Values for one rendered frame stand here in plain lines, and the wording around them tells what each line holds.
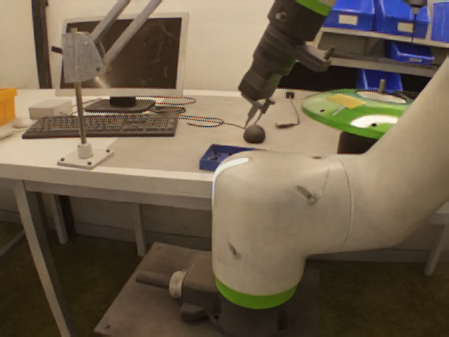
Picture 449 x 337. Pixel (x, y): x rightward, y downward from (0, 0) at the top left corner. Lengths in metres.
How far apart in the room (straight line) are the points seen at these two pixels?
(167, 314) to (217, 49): 1.24
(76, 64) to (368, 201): 0.58
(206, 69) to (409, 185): 1.31
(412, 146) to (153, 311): 0.42
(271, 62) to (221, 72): 0.98
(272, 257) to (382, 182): 0.15
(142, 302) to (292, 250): 0.26
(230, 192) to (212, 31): 1.24
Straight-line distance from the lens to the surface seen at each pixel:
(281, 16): 0.55
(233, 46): 1.55
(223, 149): 0.77
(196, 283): 0.50
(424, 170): 0.34
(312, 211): 0.38
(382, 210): 0.40
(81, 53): 0.71
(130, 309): 0.55
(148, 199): 0.77
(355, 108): 0.59
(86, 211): 2.10
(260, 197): 0.36
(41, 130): 1.02
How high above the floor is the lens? 1.20
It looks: 24 degrees down
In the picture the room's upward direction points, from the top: 2 degrees clockwise
